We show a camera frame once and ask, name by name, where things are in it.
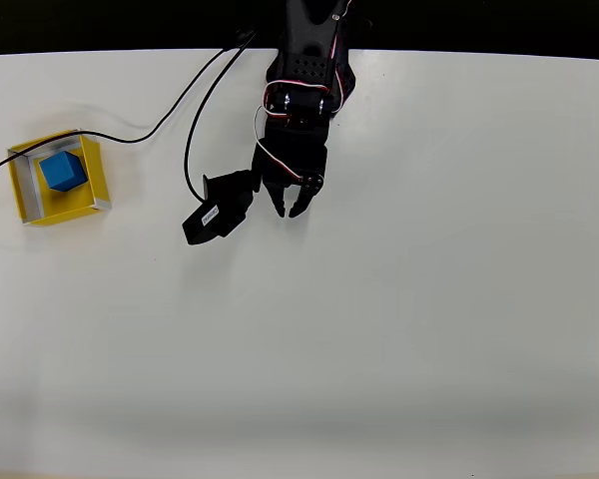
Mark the blue cube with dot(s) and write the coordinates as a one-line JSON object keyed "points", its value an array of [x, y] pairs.
{"points": [[62, 172]]}

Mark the yellow open box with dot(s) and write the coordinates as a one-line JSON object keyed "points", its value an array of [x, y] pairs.
{"points": [[92, 169]]}

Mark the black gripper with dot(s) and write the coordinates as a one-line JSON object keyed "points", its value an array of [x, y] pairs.
{"points": [[283, 179]]}

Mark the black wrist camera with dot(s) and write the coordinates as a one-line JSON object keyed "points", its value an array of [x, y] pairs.
{"points": [[219, 212]]}

